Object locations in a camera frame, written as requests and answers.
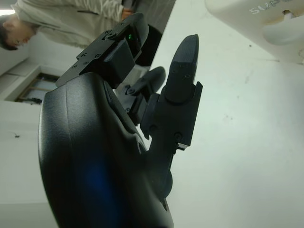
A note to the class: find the cream two-slot toaster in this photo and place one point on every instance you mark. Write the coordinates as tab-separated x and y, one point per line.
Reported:
249	21

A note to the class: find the dark framed wall window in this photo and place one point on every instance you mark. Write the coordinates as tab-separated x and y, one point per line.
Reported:
35	89

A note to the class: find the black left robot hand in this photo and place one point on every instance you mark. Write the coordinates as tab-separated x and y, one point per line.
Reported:
95	154

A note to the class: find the person in cream top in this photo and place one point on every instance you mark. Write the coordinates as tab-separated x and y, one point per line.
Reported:
71	21

